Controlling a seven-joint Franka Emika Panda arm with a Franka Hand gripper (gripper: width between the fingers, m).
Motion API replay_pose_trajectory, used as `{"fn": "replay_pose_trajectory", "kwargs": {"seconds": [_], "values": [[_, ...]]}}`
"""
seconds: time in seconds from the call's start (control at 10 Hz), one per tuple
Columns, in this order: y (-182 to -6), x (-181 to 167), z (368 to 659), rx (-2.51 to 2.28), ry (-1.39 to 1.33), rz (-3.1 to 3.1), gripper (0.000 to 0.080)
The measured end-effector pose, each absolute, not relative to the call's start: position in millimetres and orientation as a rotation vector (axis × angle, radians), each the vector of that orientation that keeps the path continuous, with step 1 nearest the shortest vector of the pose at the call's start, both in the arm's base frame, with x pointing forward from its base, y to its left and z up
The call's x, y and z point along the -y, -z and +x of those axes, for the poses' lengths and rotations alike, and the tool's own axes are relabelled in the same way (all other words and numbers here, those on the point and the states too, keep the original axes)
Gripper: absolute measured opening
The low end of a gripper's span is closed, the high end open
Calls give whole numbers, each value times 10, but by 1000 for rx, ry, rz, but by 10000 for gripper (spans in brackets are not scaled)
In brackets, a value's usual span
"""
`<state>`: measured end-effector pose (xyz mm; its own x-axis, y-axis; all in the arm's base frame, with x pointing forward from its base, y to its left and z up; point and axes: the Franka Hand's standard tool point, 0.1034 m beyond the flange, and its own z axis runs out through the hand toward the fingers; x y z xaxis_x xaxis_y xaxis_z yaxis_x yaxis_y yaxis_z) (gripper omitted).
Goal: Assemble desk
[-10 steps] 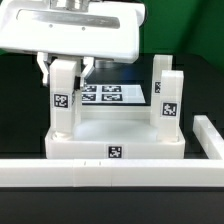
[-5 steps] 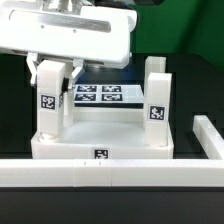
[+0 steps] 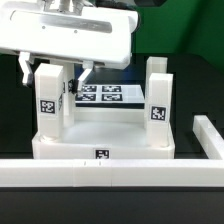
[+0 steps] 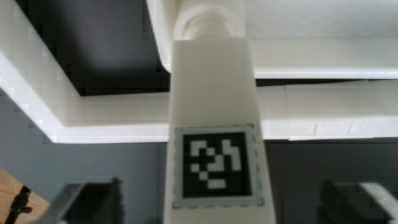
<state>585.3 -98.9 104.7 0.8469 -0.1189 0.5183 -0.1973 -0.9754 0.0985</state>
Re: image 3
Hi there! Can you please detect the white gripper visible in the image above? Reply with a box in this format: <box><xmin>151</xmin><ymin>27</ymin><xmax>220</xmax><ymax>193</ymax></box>
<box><xmin>0</xmin><ymin>0</ymin><xmax>138</xmax><ymax>95</ymax></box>

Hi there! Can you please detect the white desk top tray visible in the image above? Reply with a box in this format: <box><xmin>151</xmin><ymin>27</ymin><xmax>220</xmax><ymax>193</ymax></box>
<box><xmin>32</xmin><ymin>107</ymin><xmax>175</xmax><ymax>159</ymax></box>

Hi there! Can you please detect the white tag mat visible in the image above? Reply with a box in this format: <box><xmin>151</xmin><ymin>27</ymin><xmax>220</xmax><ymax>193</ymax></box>
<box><xmin>75</xmin><ymin>84</ymin><xmax>144</xmax><ymax>105</ymax></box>

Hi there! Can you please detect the white front fence bar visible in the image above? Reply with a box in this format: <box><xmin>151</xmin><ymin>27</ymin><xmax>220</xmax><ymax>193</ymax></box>
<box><xmin>0</xmin><ymin>159</ymin><xmax>224</xmax><ymax>187</ymax></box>

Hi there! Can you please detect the white fence bar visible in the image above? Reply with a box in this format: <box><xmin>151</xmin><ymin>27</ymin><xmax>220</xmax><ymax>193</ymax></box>
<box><xmin>193</xmin><ymin>115</ymin><xmax>224</xmax><ymax>161</ymax></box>
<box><xmin>0</xmin><ymin>159</ymin><xmax>224</xmax><ymax>187</ymax></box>

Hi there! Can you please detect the white right fence bar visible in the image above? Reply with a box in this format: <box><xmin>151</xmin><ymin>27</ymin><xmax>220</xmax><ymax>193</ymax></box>
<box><xmin>193</xmin><ymin>115</ymin><xmax>224</xmax><ymax>161</ymax></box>

